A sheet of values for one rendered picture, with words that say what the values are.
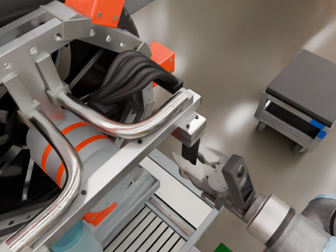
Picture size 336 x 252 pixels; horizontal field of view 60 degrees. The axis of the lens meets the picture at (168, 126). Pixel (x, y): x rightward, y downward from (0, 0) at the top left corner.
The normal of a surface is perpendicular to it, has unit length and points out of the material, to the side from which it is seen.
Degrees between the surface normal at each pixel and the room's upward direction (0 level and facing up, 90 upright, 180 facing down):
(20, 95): 90
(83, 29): 90
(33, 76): 90
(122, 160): 0
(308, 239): 5
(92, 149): 11
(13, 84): 90
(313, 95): 0
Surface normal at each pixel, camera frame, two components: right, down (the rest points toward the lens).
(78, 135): 0.13, -0.69
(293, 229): -0.14, -0.43
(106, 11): 0.75, 0.54
